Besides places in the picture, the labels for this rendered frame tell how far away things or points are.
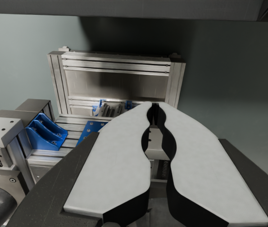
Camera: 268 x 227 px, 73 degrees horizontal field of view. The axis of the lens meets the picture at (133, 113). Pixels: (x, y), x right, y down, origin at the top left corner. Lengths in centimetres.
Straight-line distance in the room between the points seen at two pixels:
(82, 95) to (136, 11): 101
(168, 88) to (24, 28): 107
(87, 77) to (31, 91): 64
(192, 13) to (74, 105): 111
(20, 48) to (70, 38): 39
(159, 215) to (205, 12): 45
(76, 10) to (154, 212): 48
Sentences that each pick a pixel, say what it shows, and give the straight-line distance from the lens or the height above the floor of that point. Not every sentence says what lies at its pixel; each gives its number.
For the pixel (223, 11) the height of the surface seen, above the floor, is 95.
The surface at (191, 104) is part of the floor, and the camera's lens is 156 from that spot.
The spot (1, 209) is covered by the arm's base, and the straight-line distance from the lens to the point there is 65.
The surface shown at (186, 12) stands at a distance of 38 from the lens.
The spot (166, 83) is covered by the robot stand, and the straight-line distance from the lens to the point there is 122.
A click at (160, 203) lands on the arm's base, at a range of 52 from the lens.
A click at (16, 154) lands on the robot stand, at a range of 64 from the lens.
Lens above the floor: 133
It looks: 58 degrees down
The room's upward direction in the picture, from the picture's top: 174 degrees counter-clockwise
